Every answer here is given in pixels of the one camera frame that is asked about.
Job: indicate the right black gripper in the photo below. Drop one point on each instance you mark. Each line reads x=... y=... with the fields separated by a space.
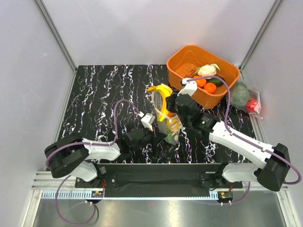
x=170 y=101

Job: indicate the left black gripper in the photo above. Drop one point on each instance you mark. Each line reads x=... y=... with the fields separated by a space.
x=156 y=137

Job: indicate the green fake cucumber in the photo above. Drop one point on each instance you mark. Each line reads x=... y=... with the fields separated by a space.
x=170 y=136

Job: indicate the clear polka dot zip bag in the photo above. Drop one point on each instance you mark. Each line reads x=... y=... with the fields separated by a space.
x=165 y=118

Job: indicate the yellow fake bananas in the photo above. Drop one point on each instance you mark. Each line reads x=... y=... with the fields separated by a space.
x=163 y=104

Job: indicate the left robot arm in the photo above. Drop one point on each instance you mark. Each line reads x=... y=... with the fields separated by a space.
x=71 y=155

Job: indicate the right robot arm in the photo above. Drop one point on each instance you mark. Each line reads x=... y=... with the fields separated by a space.
x=268 y=165

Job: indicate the fake orange in basket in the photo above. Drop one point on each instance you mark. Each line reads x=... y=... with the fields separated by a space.
x=210 y=88
x=201 y=82

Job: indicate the dark green fake avocado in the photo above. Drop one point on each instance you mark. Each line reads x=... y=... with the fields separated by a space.
x=215 y=81

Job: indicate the white fake cauliflower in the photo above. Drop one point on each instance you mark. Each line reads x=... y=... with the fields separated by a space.
x=207 y=70

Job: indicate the green fake melon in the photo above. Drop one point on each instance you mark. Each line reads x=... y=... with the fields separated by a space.
x=239 y=95

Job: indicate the red fake apple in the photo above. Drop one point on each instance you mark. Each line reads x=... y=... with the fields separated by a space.
x=250 y=105

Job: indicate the orange plastic basket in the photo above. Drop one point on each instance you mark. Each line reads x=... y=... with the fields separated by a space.
x=191 y=61

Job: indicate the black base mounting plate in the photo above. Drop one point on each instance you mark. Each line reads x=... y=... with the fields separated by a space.
x=167 y=177

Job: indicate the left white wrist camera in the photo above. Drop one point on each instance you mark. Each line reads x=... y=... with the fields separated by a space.
x=147 y=120

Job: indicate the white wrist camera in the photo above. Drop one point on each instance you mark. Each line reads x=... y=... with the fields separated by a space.
x=189 y=87
x=147 y=120

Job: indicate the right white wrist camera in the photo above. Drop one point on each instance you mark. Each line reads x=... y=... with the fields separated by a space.
x=189 y=87

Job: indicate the slotted cable duct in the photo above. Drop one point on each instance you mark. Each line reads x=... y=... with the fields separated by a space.
x=110 y=194

